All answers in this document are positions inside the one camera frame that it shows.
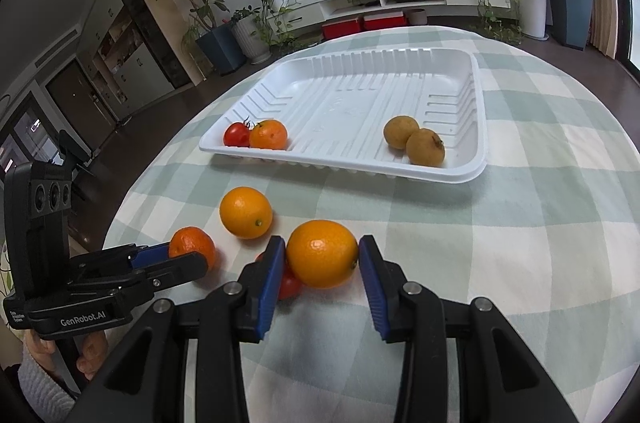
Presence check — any tall plant in dark pot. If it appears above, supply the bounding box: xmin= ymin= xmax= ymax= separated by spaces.
xmin=153 ymin=0 xmax=249 ymax=77

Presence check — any red storage box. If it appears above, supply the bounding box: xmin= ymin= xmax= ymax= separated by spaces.
xmin=363 ymin=11 xmax=406 ymax=32
xmin=321 ymin=17 xmax=364 ymax=42

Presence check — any red tomato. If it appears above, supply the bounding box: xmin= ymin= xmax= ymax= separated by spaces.
xmin=255 ymin=252 xmax=304 ymax=302
xmin=222 ymin=118 xmax=254 ymax=149

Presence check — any brown wooden door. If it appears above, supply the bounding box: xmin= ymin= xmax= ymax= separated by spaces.
xmin=45 ymin=57 xmax=122 ymax=132

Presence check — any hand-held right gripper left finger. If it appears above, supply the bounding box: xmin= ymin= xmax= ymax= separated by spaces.
xmin=65 ymin=235 xmax=287 ymax=423

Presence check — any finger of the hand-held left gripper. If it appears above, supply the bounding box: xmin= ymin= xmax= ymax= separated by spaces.
xmin=64 ymin=251 xmax=209 ymax=300
xmin=74 ymin=241 xmax=174 ymax=277

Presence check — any brown longan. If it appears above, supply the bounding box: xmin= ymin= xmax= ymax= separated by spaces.
xmin=405 ymin=128 xmax=446 ymax=168
xmin=383 ymin=115 xmax=421 ymax=150

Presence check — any deep orange mandarin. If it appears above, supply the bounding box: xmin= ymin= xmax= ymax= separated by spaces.
xmin=168 ymin=226 xmax=217 ymax=272

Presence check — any black sliding glass door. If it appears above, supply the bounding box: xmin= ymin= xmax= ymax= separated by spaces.
xmin=619 ymin=0 xmax=640 ymax=81

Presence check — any white plastic tray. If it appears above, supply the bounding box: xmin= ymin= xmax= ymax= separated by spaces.
xmin=198 ymin=47 xmax=489 ymax=186

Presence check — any dark display cabinet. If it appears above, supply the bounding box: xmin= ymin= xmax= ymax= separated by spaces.
xmin=75 ymin=0 xmax=194 ymax=120

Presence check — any person's left forearm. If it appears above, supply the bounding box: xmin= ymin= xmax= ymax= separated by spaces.
xmin=17 ymin=347 xmax=79 ymax=417

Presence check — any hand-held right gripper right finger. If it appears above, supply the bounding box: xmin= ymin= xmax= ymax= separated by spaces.
xmin=357 ymin=234 xmax=576 ymax=423

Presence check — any small plant in white pot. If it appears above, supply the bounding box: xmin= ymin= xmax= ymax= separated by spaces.
xmin=226 ymin=5 xmax=274 ymax=65

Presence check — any smooth orange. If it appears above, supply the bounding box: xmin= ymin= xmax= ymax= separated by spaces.
xmin=249 ymin=118 xmax=290 ymax=151
xmin=219 ymin=186 xmax=274 ymax=240
xmin=285 ymin=219 xmax=360 ymax=291

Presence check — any person's left hand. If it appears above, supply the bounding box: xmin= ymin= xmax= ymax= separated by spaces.
xmin=22 ymin=330 xmax=110 ymax=382

